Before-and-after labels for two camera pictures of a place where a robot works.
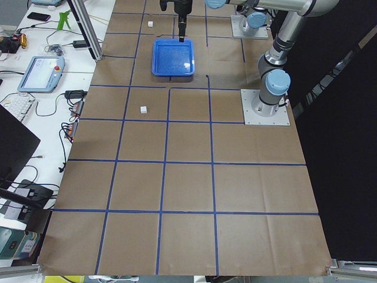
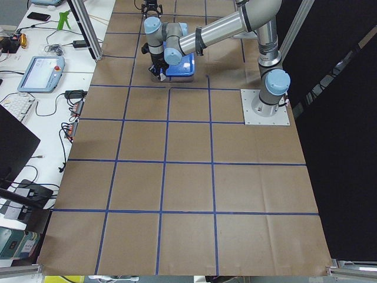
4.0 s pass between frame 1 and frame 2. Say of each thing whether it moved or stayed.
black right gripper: moved
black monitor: stayed
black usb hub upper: stayed
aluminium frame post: stayed
